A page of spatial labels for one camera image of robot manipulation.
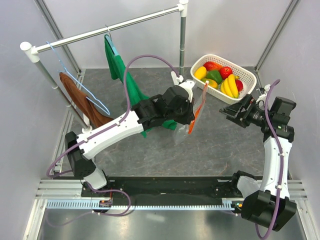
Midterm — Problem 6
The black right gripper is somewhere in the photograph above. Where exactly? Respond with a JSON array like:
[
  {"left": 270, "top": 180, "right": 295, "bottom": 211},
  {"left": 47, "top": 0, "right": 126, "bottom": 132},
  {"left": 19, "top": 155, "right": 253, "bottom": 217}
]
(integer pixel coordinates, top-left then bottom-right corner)
[{"left": 219, "top": 93, "right": 273, "bottom": 129}]

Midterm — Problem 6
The clear zip top bag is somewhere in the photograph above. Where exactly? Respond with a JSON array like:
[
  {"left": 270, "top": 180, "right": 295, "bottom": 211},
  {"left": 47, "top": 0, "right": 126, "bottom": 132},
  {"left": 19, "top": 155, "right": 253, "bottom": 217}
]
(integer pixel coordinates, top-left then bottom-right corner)
[{"left": 172, "top": 81, "right": 210, "bottom": 145}]

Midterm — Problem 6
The yellow banana bunch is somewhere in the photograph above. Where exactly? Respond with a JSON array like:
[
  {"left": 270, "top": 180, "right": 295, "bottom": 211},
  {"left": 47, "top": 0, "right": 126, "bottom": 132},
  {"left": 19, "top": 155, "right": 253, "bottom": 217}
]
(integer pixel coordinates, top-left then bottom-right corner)
[{"left": 220, "top": 74, "right": 239, "bottom": 99}]

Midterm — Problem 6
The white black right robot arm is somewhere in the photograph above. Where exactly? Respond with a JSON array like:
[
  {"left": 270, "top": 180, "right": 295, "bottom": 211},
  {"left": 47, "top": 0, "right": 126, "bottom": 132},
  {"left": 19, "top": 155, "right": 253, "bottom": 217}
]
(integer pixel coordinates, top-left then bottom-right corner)
[{"left": 219, "top": 94, "right": 297, "bottom": 232}]

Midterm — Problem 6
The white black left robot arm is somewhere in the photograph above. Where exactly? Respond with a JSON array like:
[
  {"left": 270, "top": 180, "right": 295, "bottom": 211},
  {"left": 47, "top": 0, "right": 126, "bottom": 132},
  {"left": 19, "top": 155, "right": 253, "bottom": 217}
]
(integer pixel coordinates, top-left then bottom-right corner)
[{"left": 65, "top": 80, "right": 195, "bottom": 197}]

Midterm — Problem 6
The red pomegranate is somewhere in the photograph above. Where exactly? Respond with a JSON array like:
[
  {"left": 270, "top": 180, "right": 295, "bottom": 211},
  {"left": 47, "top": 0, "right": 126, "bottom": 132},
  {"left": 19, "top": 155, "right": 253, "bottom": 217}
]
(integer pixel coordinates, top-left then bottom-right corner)
[{"left": 235, "top": 79, "right": 244, "bottom": 92}]

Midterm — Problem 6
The white plastic basket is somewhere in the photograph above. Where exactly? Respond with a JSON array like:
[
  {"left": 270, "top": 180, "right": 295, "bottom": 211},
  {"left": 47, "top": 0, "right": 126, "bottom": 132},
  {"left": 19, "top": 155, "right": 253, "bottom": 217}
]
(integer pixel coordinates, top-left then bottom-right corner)
[{"left": 190, "top": 54, "right": 257, "bottom": 105}]

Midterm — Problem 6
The yellow green mango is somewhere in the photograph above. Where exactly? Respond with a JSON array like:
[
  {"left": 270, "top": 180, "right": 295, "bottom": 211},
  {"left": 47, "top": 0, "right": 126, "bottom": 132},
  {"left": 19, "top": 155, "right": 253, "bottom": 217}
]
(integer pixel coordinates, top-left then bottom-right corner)
[{"left": 201, "top": 78, "right": 219, "bottom": 89}]

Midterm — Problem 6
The yellow lemon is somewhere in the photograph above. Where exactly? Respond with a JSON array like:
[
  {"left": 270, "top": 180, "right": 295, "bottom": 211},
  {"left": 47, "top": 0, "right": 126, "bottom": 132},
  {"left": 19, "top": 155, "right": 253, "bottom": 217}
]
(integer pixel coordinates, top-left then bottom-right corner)
[{"left": 193, "top": 66, "right": 207, "bottom": 80}]

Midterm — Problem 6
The red apple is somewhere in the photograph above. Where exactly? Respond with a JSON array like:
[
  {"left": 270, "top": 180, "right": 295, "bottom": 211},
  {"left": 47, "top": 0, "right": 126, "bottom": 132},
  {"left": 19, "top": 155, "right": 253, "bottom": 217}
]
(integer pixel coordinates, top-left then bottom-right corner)
[{"left": 219, "top": 66, "right": 233, "bottom": 80}]

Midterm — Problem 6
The green bell pepper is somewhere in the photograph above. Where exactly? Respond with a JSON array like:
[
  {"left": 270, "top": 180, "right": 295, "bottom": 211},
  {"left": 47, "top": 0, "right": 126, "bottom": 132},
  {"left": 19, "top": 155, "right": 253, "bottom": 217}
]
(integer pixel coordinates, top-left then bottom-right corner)
[{"left": 206, "top": 70, "right": 223, "bottom": 85}]

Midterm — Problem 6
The green shirt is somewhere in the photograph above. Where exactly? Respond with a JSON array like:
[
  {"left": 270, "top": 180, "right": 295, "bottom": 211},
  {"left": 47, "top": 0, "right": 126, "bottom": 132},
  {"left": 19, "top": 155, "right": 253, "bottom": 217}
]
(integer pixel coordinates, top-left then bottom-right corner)
[{"left": 104, "top": 34, "right": 177, "bottom": 139}]

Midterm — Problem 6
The brown towel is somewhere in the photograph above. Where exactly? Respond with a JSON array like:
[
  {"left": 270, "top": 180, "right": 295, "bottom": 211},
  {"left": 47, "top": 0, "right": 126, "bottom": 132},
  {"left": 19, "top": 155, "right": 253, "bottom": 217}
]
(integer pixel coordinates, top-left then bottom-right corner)
[{"left": 59, "top": 72, "right": 114, "bottom": 128}]

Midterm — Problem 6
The blue shirt hanger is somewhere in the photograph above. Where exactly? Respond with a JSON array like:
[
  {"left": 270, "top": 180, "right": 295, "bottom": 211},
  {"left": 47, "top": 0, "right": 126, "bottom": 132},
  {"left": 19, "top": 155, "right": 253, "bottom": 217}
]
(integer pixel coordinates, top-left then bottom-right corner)
[{"left": 104, "top": 25, "right": 119, "bottom": 56}]

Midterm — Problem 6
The light blue hanger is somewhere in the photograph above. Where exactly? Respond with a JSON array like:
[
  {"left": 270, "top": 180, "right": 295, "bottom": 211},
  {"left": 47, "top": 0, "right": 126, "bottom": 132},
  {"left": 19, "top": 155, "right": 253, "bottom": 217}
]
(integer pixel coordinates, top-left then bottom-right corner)
[{"left": 46, "top": 41, "right": 111, "bottom": 116}]

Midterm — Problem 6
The white clothes rack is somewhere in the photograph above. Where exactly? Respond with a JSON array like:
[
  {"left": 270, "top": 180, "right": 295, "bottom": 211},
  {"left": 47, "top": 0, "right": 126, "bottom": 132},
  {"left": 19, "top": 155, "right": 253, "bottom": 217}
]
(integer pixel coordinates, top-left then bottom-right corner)
[{"left": 20, "top": 0, "right": 189, "bottom": 133}]

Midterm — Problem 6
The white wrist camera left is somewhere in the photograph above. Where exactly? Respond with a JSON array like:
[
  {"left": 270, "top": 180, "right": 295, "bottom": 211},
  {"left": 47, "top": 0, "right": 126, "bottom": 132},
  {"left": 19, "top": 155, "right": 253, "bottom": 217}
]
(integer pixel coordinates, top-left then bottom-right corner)
[{"left": 172, "top": 75, "right": 195, "bottom": 102}]

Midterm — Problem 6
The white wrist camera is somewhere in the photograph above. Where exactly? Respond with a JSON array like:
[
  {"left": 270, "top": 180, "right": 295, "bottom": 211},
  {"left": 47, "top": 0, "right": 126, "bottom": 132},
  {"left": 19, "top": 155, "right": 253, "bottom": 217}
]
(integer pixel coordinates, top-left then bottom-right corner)
[
  {"left": 172, "top": 75, "right": 195, "bottom": 102},
  {"left": 256, "top": 84, "right": 271, "bottom": 102}
]

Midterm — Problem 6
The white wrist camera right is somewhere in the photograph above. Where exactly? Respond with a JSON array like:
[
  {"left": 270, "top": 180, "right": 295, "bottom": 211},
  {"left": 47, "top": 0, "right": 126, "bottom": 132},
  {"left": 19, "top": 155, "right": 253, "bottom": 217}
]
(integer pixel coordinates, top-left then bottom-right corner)
[{"left": 256, "top": 84, "right": 271, "bottom": 102}]

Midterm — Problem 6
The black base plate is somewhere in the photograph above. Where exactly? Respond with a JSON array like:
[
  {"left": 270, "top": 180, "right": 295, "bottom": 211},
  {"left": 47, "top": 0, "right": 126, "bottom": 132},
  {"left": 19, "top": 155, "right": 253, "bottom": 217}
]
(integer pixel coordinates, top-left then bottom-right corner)
[{"left": 79, "top": 174, "right": 261, "bottom": 208}]

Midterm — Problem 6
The slotted cable duct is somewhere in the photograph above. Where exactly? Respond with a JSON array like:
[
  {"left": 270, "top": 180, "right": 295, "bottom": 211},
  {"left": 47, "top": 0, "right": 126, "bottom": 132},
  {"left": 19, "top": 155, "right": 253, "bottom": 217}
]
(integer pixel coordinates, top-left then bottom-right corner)
[{"left": 46, "top": 199, "right": 243, "bottom": 211}]

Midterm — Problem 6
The aluminium frame rail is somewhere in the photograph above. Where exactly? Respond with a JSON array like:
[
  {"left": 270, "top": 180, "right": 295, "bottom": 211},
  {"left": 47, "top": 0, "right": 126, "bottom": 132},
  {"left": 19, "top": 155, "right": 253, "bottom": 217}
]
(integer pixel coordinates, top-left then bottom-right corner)
[{"left": 35, "top": 179, "right": 308, "bottom": 201}]

